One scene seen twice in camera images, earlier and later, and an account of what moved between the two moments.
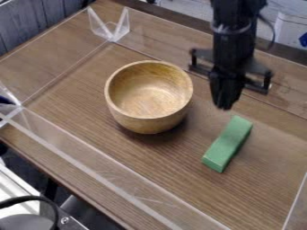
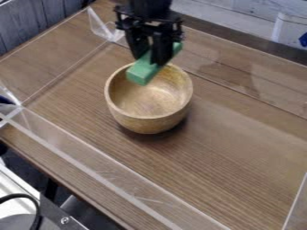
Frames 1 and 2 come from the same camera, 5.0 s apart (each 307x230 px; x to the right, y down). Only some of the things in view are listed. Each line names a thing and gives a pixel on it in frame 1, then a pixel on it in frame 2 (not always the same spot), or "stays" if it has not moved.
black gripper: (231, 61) -> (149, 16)
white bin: (289, 27) stays
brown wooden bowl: (146, 93) stays
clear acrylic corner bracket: (110, 30) stays
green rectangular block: (224, 147) -> (141, 68)
